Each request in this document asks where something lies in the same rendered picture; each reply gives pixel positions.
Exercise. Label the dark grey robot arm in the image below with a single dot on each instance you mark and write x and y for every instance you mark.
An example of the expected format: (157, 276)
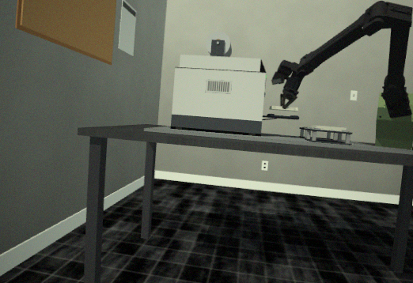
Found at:
(382, 15)

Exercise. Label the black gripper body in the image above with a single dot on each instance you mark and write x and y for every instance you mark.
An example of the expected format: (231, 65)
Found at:
(291, 91)

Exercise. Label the white cylinder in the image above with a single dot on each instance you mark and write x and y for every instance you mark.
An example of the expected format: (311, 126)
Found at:
(219, 36)

